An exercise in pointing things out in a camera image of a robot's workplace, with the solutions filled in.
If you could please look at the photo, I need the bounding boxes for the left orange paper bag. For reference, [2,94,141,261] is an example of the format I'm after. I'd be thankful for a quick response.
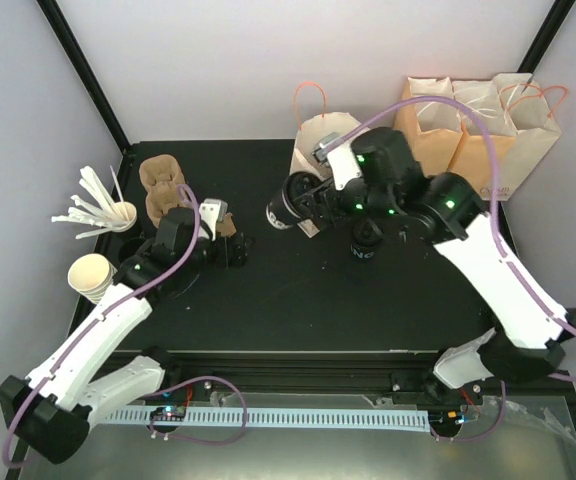
[394,77,462,176]

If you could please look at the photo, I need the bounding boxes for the printed Cream Bear paper bag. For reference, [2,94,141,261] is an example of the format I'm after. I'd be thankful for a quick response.
[290,82,364,239]

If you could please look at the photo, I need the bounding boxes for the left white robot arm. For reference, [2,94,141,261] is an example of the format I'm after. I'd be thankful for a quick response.
[0,199,251,464]

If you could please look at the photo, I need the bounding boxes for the back-left pulp cup carrier stack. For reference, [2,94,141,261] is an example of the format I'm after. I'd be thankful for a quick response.
[139,154,190,228]

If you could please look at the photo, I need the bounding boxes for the single black paper cup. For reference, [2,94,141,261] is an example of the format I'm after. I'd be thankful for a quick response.
[350,242,380,262]

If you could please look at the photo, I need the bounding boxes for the black frame post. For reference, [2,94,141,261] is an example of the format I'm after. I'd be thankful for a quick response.
[36,0,131,154]
[517,0,576,74]

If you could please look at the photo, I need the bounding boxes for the light blue cable duct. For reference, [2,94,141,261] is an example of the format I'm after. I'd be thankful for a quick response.
[101,405,430,433]

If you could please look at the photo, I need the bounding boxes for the stack of white paper cups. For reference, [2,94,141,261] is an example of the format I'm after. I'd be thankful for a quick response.
[67,253,117,304]

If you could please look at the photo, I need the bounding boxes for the orange paper bag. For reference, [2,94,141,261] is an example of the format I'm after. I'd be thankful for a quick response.
[452,80,517,184]
[394,77,462,176]

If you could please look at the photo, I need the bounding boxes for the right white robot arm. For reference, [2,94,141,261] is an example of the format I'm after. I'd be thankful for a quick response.
[281,127,576,403]

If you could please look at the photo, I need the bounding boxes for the right black frame post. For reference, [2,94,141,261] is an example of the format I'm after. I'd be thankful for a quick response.
[517,0,576,74]

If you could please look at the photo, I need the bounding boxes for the middle orange paper bag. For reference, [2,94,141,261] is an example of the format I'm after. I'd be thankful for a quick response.
[452,80,517,184]

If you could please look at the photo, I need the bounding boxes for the white bag orange handles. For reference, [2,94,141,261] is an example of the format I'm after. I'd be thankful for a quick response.
[477,72,569,201]

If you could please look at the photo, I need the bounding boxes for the left black frame post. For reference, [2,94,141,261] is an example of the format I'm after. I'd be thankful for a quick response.
[36,0,131,154]

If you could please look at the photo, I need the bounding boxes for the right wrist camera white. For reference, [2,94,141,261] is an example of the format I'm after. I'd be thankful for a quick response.
[313,132,362,191]

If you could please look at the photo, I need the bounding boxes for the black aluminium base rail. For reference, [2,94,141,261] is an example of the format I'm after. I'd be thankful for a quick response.
[42,349,574,406]

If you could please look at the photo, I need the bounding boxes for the black paper cup stack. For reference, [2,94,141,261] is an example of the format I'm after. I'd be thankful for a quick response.
[118,237,147,265]

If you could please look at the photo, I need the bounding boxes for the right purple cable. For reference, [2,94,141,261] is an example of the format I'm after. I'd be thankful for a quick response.
[337,95,576,384]

